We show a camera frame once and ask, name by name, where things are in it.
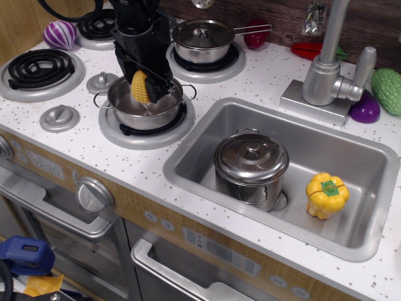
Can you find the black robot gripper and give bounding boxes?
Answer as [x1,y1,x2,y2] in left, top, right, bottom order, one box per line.
[112,14,175,103]

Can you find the yellow toy corn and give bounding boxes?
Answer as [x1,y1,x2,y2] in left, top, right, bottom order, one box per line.
[131,70,150,104]

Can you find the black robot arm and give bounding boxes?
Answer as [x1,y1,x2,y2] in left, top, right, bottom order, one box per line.
[112,1,173,103]

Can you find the open steel pan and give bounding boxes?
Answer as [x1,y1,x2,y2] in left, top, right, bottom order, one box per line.
[96,77,195,130]

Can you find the grey stove knob middle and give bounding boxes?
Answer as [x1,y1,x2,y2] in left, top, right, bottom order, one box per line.
[86,71,118,95]

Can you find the grey stove knob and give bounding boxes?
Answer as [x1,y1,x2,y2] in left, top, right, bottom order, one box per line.
[39,105,80,133]
[86,71,118,95]

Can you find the back right stove burner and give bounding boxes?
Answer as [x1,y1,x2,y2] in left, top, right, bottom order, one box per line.
[166,42,246,84]

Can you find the stove burner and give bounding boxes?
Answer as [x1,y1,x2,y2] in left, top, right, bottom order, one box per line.
[75,9,115,51]
[166,42,246,84]
[98,102,195,151]
[1,49,85,103]

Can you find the front right stove burner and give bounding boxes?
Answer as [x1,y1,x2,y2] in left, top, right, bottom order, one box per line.
[98,102,195,151]

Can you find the back left stove burner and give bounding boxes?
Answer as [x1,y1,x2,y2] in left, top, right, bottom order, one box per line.
[75,9,115,51]

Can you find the grey stove knob front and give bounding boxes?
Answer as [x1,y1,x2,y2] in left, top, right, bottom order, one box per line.
[39,105,80,133]

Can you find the front left stove burner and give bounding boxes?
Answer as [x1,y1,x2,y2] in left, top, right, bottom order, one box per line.
[1,49,85,103]

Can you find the lidded steel saucepan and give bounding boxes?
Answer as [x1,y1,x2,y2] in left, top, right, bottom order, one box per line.
[172,19,273,64]

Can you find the hanging silver strainer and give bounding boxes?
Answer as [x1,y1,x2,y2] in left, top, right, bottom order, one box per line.
[191,0,215,9]

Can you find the purple white striped toy onion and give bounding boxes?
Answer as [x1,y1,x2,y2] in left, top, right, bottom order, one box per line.
[43,20,77,51]

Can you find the dark red toy fruit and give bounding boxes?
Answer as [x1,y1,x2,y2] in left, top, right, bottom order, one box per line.
[244,19,270,50]

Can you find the silver oven dial knob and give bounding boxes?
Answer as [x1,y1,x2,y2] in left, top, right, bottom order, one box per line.
[75,176,115,213]

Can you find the lidded steel stock pot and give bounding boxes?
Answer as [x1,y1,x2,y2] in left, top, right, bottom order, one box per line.
[214,128,289,212]

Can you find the silver left edge dial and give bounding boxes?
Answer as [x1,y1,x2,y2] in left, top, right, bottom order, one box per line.
[0,136,14,159]

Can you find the red toy carrot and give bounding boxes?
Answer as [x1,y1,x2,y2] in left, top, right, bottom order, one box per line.
[290,42,348,60]

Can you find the silver toy faucet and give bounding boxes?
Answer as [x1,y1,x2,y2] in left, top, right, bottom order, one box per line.
[279,0,377,127]

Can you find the hanging silver utensils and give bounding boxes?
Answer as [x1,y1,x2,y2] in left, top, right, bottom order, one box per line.
[301,0,327,36]

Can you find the blue clamp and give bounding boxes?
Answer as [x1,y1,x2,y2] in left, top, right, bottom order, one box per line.
[1,236,55,282]

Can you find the grey toy sink basin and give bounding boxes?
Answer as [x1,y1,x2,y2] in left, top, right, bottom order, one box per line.
[164,98,400,261]

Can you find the yellow toy bell pepper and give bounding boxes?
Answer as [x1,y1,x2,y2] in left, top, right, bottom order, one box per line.
[306,172,350,220]

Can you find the purple toy eggplant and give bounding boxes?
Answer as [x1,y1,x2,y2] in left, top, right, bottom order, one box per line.
[350,90,380,124]

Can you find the yellow cloth piece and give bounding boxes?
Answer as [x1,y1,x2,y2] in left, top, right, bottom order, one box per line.
[23,275,64,297]

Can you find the green toy bitter gourd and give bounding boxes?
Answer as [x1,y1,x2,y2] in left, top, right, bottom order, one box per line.
[371,68,400,116]

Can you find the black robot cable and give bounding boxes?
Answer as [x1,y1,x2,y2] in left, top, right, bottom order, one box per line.
[37,0,106,23]

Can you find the silver oven door handle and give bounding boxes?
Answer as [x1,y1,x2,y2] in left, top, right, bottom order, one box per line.
[1,167,113,243]

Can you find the silver dishwasher door handle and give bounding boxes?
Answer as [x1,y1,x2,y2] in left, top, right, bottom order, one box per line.
[131,239,251,300]

